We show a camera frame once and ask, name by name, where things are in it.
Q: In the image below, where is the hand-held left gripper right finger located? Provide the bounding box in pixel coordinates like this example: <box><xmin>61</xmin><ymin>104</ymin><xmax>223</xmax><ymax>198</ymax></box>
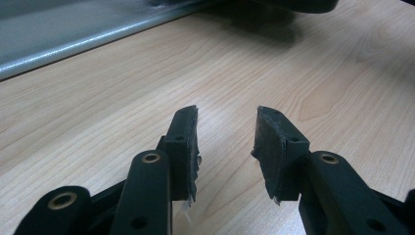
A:
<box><xmin>250</xmin><ymin>105</ymin><xmax>311</xmax><ymax>207</ymax></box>

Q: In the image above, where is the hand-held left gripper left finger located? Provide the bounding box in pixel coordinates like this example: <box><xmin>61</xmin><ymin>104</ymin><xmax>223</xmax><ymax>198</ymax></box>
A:
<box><xmin>156</xmin><ymin>105</ymin><xmax>203</xmax><ymax>204</ymax></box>

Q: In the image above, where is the black leather shoe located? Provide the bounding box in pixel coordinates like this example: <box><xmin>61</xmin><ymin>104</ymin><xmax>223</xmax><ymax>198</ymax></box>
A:
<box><xmin>251</xmin><ymin>0</ymin><xmax>341</xmax><ymax>15</ymax></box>

